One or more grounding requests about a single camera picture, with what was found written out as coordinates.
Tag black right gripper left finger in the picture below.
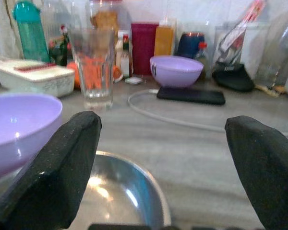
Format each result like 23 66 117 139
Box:
0 110 103 230

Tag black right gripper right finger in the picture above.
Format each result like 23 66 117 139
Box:
224 115 288 230

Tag large purple plastic bowl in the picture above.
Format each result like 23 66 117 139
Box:
0 92 63 180

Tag steel plate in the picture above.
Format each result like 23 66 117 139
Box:
72 150 171 228

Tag white container with grater lid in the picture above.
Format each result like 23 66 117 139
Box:
0 59 75 98

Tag black pouch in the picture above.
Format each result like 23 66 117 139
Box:
212 61 255 92

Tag orange fruit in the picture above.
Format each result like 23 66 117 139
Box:
66 61 82 90

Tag black smartphone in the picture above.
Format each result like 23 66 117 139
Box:
156 86 226 105

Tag clear drinking glass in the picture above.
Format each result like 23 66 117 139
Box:
69 28 116 111

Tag clear glass bottle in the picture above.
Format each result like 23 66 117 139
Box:
254 7 288 88

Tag dark green glass bottle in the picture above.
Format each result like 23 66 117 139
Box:
49 24 70 67

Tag small white square packet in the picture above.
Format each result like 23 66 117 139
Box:
124 76 144 85

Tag small red-capped spice jar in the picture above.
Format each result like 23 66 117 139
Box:
194 42 211 80

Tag clear plastic utensil holder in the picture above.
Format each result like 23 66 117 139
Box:
213 22 269 72

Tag small purple plastic bowl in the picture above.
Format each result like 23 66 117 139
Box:
150 55 204 88

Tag small red-capped sauce bottle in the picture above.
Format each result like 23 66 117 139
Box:
120 34 132 78

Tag teal water bottle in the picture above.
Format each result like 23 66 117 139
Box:
12 0 50 63

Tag dark blue jar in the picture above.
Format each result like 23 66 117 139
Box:
176 32 205 59

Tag magenta plastic container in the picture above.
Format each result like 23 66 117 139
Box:
131 23 159 76

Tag white charging cable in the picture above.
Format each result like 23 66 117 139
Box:
127 89 288 138

